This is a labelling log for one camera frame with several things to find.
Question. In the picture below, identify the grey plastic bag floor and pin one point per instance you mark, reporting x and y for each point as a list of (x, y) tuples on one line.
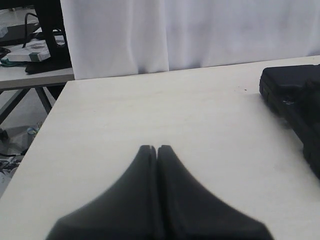
[(18, 139)]

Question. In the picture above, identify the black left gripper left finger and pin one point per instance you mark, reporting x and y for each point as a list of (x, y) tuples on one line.
[(128, 210)]

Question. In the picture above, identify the white curtain backdrop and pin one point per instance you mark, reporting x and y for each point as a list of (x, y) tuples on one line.
[(108, 38)]

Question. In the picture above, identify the white green cardboard box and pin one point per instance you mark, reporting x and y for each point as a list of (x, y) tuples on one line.
[(34, 51)]

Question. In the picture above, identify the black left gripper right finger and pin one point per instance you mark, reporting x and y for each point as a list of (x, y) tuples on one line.
[(191, 212)]

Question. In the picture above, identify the grey side table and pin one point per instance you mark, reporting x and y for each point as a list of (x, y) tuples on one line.
[(15, 78)]

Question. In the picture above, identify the black plastic carrying case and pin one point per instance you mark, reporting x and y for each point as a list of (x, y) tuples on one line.
[(294, 93)]

